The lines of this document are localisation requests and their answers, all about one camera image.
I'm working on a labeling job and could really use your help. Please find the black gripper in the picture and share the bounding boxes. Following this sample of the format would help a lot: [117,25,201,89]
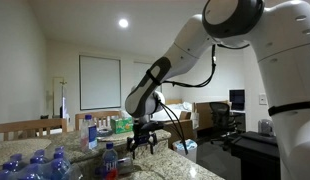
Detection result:
[127,122,158,160]

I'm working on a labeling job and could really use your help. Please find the Fiji water bottle red flower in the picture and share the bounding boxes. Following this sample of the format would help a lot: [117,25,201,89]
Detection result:
[102,142,119,180]

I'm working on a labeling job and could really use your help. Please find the green floral tissue box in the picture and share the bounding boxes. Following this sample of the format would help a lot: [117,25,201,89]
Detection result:
[110,111,134,135]

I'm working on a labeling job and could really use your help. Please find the dark tape roll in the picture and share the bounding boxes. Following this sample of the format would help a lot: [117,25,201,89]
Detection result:
[96,128,114,138]

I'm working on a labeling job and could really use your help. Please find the white trash bin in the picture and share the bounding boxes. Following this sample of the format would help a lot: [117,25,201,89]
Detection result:
[172,138,198,164]

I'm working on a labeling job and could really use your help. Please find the white bedding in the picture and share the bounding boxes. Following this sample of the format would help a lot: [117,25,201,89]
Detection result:
[151,101,193,122]

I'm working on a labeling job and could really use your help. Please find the wooden chair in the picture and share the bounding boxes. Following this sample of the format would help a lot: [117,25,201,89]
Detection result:
[74,110,123,132]
[0,118,69,143]

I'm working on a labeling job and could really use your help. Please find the brown cardboard box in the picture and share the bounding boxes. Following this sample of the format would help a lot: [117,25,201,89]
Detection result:
[193,99,231,133]

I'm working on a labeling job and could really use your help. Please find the large white window blind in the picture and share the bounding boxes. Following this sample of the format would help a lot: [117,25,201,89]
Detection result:
[78,54,122,111]

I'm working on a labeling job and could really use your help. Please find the black office chair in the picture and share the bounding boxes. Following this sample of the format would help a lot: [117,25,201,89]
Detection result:
[208,101,238,151]

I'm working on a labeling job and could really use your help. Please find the shrink-wrapped water bottle pack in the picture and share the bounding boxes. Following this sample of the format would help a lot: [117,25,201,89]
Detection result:
[0,146,81,180]

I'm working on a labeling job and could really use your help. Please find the tall framed mirror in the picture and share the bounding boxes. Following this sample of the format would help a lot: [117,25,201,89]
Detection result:
[52,76,65,118]

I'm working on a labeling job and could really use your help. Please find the black computer monitor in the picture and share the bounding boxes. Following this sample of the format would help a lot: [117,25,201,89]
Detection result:
[229,89,246,112]

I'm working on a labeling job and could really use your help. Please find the grey metal appliance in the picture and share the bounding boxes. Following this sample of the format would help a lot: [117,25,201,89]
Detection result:
[257,118,275,137]

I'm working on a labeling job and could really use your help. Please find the round ceiling light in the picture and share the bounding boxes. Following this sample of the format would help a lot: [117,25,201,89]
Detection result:
[118,18,129,29]

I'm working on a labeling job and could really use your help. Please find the wrist mounted camera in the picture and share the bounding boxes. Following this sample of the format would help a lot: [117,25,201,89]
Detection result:
[141,121,165,132]

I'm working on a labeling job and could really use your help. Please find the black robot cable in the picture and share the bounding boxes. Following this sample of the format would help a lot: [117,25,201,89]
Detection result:
[158,43,218,156]

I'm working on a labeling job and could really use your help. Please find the white light switch plate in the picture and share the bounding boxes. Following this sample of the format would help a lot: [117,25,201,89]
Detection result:
[258,93,268,106]

